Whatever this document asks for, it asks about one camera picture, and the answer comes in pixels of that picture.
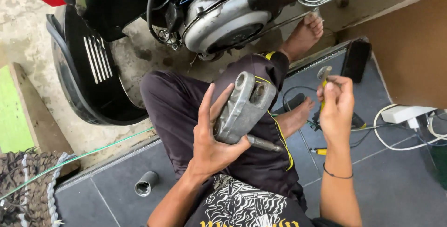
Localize camouflage net rug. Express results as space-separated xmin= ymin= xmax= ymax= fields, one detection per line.
xmin=0 ymin=148 xmax=77 ymax=227

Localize green wire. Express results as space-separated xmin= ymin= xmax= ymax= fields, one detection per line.
xmin=0 ymin=127 xmax=155 ymax=200

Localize person's bare foot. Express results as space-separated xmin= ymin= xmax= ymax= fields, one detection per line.
xmin=278 ymin=12 xmax=325 ymax=63
xmin=274 ymin=97 xmax=316 ymax=140

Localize brown board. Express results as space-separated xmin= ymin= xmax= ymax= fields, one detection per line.
xmin=336 ymin=0 xmax=447 ymax=110

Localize black scooter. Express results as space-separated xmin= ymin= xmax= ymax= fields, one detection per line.
xmin=23 ymin=0 xmax=385 ymax=63

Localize grey metal socket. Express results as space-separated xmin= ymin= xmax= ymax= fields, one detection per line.
xmin=134 ymin=171 xmax=160 ymax=197

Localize person's black trousers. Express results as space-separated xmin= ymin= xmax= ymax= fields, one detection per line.
xmin=140 ymin=51 xmax=308 ymax=212

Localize black wristband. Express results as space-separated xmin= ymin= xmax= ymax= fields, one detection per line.
xmin=323 ymin=162 xmax=354 ymax=180

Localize white power strip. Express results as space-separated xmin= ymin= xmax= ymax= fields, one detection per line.
xmin=380 ymin=105 xmax=437 ymax=125

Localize person's black printed shirt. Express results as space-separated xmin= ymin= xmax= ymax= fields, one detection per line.
xmin=183 ymin=174 xmax=344 ymax=227

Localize black cable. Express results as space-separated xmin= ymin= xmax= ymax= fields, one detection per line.
xmin=282 ymin=85 xmax=421 ymax=150

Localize person's left hand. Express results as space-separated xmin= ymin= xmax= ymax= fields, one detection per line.
xmin=189 ymin=82 xmax=252 ymax=183

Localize green wooden board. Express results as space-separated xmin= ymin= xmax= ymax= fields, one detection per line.
xmin=0 ymin=62 xmax=81 ymax=177

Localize black phone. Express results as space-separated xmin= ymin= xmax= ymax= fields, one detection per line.
xmin=340 ymin=39 xmax=373 ymax=84

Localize yellow handled metal tool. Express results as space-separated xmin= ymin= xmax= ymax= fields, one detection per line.
xmin=317 ymin=65 xmax=332 ymax=113

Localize white cable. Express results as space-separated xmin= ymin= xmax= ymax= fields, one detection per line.
xmin=373 ymin=103 xmax=447 ymax=151

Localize person's right hand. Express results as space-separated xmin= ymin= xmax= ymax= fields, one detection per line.
xmin=316 ymin=75 xmax=355 ymax=144

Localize black sandal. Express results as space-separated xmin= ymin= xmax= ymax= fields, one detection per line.
xmin=272 ymin=92 xmax=306 ymax=116

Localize yellow black pliers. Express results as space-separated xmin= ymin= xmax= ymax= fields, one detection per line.
xmin=312 ymin=111 xmax=367 ymax=132

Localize black scooter side panel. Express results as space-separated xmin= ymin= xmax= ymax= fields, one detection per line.
xmin=45 ymin=5 xmax=149 ymax=126

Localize grey metal engine bracket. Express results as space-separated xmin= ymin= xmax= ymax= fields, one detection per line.
xmin=213 ymin=71 xmax=284 ymax=153

